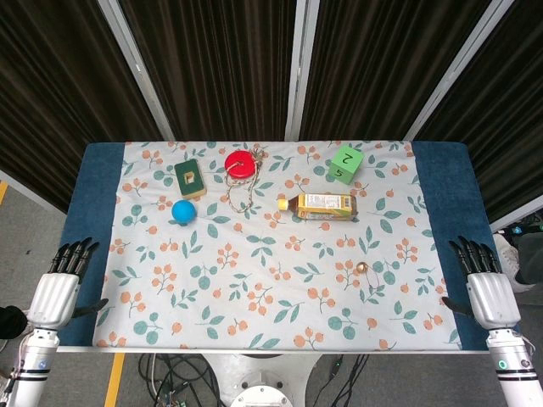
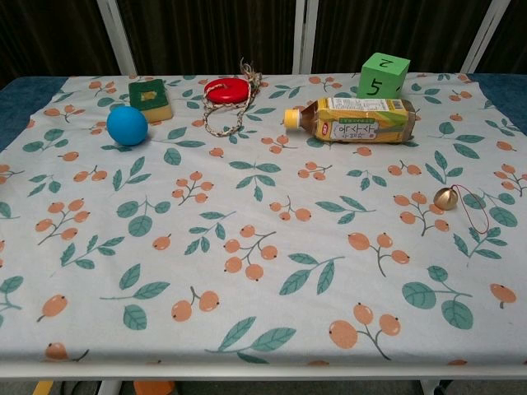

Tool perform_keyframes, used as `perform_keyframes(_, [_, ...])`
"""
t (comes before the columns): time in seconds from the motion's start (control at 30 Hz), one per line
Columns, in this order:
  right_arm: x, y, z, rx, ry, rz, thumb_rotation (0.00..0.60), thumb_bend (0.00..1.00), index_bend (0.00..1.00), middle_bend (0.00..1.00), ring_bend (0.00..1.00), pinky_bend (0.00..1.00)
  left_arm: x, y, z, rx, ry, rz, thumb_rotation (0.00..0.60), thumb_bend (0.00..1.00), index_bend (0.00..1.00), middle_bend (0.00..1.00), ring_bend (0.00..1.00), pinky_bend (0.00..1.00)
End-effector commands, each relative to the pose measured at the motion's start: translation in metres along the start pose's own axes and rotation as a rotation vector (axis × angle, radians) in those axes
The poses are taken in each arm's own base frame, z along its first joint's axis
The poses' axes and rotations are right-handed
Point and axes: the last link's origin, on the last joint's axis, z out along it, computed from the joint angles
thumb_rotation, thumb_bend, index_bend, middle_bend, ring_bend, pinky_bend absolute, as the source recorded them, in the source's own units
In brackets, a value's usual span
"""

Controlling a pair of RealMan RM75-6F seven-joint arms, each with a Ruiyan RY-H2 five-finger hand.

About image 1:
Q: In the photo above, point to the white metal frame post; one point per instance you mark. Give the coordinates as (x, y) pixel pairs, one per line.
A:
(136, 68)
(460, 68)
(519, 218)
(302, 68)

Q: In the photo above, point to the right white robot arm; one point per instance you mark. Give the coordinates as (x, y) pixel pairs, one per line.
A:
(511, 364)

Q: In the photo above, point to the blue ball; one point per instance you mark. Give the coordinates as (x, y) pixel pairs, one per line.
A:
(183, 212)

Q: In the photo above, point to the white sneaker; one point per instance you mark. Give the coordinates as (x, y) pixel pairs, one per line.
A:
(511, 258)

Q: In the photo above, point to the yellow label tea bottle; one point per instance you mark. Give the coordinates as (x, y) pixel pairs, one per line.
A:
(324, 207)

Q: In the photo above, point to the black fabric bundle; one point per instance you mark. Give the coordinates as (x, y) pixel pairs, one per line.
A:
(10, 322)

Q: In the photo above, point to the floral print tablecloth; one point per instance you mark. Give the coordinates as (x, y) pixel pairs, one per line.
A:
(271, 263)

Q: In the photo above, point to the red disc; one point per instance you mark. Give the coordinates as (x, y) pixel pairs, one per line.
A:
(239, 164)

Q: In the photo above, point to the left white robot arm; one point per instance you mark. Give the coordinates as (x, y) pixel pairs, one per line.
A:
(36, 360)

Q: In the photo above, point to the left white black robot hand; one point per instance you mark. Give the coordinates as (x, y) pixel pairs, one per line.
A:
(53, 297)

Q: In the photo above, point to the green yellow sponge block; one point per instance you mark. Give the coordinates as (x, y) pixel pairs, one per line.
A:
(191, 180)

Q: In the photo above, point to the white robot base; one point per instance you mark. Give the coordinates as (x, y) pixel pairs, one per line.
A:
(261, 381)

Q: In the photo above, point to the green numbered foam cube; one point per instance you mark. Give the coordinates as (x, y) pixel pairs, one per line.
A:
(345, 165)

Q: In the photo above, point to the dark trouser leg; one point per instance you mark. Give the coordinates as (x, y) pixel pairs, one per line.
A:
(530, 254)

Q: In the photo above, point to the dark brown pleated curtain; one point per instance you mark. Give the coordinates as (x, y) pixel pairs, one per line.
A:
(496, 118)
(212, 63)
(55, 93)
(382, 63)

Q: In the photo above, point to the white table frame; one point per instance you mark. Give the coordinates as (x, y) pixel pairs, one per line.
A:
(254, 350)

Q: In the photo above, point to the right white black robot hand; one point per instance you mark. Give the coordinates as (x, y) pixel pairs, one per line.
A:
(494, 297)

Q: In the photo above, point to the blue fabric table mat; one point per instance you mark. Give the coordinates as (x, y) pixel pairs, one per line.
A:
(97, 191)

